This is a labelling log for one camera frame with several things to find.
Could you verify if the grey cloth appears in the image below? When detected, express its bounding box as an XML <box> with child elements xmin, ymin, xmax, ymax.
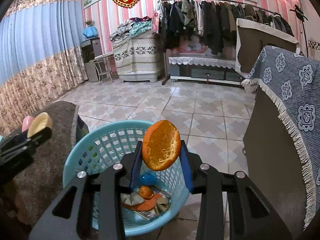
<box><xmin>120</xmin><ymin>191</ymin><xmax>145</xmax><ymax>206</ymax></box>

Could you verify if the cream small bowl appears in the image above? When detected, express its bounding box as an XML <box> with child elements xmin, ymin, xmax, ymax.
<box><xmin>27</xmin><ymin>112</ymin><xmax>53</xmax><ymax>138</ymax></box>

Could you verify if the brown paper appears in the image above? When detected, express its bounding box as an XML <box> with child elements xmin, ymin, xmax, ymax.
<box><xmin>154</xmin><ymin>197</ymin><xmax>170</xmax><ymax>214</ymax></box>

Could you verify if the orange peel piece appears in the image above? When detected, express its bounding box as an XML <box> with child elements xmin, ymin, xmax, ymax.
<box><xmin>138</xmin><ymin>186</ymin><xmax>154</xmax><ymax>200</ymax></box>

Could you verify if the orange plastic bag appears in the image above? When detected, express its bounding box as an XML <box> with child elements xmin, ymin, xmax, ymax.
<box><xmin>121</xmin><ymin>194</ymin><xmax>161</xmax><ymax>211</ymax></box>

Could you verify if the orange peel cup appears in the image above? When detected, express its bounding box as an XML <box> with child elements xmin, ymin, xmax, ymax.
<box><xmin>142</xmin><ymin>120</ymin><xmax>181</xmax><ymax>171</ymax></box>

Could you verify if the blue plastic bag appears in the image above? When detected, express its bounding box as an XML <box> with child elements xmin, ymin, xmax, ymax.
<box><xmin>138</xmin><ymin>172</ymin><xmax>157</xmax><ymax>187</ymax></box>

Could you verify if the printed snack wrapper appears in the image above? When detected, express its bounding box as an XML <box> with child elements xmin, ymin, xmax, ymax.
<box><xmin>134</xmin><ymin>186</ymin><xmax>172</xmax><ymax>220</ymax></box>

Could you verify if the pink pig mug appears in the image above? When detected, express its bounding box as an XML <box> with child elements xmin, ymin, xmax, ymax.
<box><xmin>21</xmin><ymin>115</ymin><xmax>35</xmax><ymax>132</ymax></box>

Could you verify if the brown shaggy rug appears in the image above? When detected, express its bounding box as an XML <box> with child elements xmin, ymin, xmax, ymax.
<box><xmin>1</xmin><ymin>101</ymin><xmax>79</xmax><ymax>239</ymax></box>

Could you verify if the light blue plastic basket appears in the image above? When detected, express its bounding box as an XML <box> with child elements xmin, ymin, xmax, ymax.
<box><xmin>62</xmin><ymin>120</ymin><xmax>189</xmax><ymax>237</ymax></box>

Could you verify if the blue floral curtain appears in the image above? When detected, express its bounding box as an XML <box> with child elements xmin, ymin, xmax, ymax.
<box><xmin>1</xmin><ymin>0</ymin><xmax>87</xmax><ymax>136</ymax></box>

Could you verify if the low TV stand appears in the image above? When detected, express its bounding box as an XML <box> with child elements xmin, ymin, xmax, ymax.
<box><xmin>168</xmin><ymin>54</ymin><xmax>244</xmax><ymax>86</ymax></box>

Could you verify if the small metal stool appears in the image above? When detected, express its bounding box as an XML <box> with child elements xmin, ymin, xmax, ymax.
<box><xmin>91</xmin><ymin>52</ymin><xmax>114</xmax><ymax>84</ymax></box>

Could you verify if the grey water dispenser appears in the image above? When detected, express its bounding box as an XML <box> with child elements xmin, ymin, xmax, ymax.
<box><xmin>81</xmin><ymin>37</ymin><xmax>103</xmax><ymax>82</ymax></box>

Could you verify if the blue patterned sofa cover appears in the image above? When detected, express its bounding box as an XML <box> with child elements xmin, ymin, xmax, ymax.
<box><xmin>242</xmin><ymin>46</ymin><xmax>319</xmax><ymax>226</ymax></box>

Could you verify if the covered patterned cabinet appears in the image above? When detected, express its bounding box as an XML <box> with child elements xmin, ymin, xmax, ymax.
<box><xmin>112</xmin><ymin>30</ymin><xmax>164</xmax><ymax>82</ymax></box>

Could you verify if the blue covered water bottle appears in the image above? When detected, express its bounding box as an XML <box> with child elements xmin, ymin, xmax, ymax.
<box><xmin>82</xmin><ymin>20</ymin><xmax>99</xmax><ymax>40</ymax></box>

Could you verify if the brown chair with cloth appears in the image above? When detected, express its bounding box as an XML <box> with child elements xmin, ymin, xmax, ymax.
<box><xmin>235</xmin><ymin>18</ymin><xmax>301</xmax><ymax>77</ymax></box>

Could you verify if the clothes rack with garments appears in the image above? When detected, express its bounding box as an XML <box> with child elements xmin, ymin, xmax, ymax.
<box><xmin>156</xmin><ymin>0</ymin><xmax>295</xmax><ymax>78</ymax></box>

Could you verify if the pile of folded clothes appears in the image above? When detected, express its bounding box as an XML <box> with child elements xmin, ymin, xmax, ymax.
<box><xmin>109</xmin><ymin>16</ymin><xmax>152</xmax><ymax>41</ymax></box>

